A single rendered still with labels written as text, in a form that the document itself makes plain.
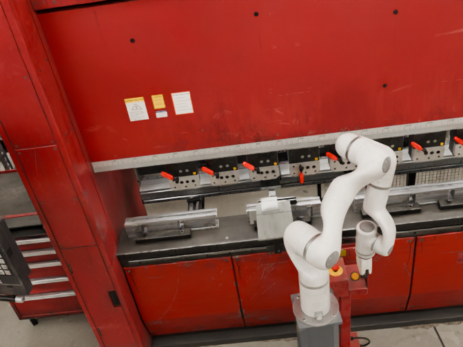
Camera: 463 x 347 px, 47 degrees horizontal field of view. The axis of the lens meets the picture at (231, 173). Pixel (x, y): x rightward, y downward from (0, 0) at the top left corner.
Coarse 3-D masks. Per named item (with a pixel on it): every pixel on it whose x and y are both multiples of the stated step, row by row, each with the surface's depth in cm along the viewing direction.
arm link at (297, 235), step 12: (288, 228) 199; (300, 228) 196; (312, 228) 196; (288, 240) 198; (300, 240) 193; (288, 252) 201; (300, 252) 194; (300, 264) 202; (300, 276) 203; (312, 276) 200; (324, 276) 200; (312, 288) 203
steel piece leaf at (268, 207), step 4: (272, 200) 276; (276, 200) 276; (264, 204) 274; (268, 204) 274; (272, 204) 273; (276, 204) 273; (264, 208) 272; (268, 208) 272; (272, 208) 271; (276, 208) 271; (264, 212) 268; (268, 212) 268; (272, 212) 268; (276, 212) 268
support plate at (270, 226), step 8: (256, 208) 273; (280, 208) 271; (288, 208) 270; (256, 216) 268; (264, 216) 267; (272, 216) 266; (280, 216) 266; (288, 216) 265; (264, 224) 262; (272, 224) 262; (280, 224) 261; (288, 224) 260; (264, 232) 258; (272, 232) 257; (280, 232) 257
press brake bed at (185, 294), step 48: (432, 240) 275; (144, 288) 294; (192, 288) 295; (240, 288) 295; (288, 288) 296; (384, 288) 298; (432, 288) 298; (192, 336) 330; (240, 336) 325; (288, 336) 324
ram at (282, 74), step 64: (128, 0) 210; (192, 0) 208; (256, 0) 209; (320, 0) 209; (384, 0) 210; (448, 0) 210; (64, 64) 224; (128, 64) 224; (192, 64) 225; (256, 64) 225; (320, 64) 226; (384, 64) 227; (448, 64) 227; (128, 128) 243; (192, 128) 244; (256, 128) 245; (320, 128) 245; (448, 128) 247
